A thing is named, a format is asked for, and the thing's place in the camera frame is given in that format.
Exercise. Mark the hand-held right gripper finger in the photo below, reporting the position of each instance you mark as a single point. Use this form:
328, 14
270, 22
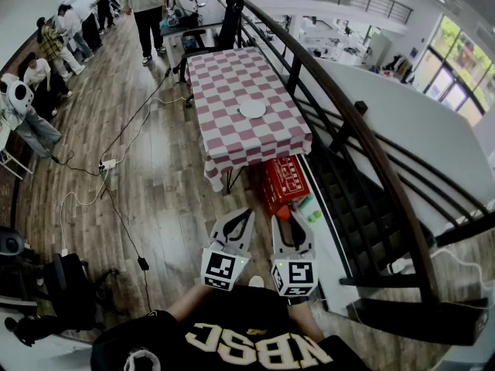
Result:
306, 240
279, 240

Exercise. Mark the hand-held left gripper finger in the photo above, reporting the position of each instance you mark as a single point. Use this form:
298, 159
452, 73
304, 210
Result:
247, 232
223, 227

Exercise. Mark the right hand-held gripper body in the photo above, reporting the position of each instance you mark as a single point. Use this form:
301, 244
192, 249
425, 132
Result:
295, 273

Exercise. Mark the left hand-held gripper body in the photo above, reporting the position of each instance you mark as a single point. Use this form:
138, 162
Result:
222, 265

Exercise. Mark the red strawberry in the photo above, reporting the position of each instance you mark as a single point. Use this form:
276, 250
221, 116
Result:
284, 212

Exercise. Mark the white round plate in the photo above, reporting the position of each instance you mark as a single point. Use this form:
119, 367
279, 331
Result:
252, 109

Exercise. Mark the person's right forearm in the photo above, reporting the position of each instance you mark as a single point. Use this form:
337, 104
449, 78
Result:
307, 321

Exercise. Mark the person's left forearm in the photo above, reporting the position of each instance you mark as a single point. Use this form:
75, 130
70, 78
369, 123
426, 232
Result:
191, 301

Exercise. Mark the black wristband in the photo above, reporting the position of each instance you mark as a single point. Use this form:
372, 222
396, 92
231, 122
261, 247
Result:
298, 300

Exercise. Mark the green white packet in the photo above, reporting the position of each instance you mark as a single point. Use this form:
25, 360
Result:
312, 209

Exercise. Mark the person's light shoe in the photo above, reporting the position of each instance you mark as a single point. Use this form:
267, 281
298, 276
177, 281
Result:
256, 281

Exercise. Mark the black metal table leg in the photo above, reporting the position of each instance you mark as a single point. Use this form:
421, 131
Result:
231, 179

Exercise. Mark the dark staircase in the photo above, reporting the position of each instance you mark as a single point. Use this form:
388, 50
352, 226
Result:
348, 211

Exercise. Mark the red cardboard box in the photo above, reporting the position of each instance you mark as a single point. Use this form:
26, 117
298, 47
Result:
284, 186

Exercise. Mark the person's black printed shirt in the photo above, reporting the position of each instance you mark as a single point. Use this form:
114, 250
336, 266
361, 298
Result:
239, 338

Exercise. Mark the black power adapter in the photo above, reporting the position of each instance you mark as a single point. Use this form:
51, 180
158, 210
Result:
143, 263

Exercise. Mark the black railing with wooden handrail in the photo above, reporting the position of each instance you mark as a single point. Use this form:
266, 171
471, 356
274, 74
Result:
371, 141

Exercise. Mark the pink white checkered tablecloth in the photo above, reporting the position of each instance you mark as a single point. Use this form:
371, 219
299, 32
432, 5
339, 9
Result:
239, 79

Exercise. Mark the black office chair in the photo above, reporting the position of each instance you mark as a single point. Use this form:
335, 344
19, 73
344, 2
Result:
62, 288

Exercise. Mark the black high-back chair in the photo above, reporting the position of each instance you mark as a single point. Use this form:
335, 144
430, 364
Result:
218, 33

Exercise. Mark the dark top desk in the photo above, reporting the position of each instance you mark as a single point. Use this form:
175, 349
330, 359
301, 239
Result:
189, 23

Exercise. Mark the white robot on desk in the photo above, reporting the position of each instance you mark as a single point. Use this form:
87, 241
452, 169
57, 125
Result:
181, 6

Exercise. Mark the large glass window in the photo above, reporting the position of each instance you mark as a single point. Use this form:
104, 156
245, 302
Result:
458, 66

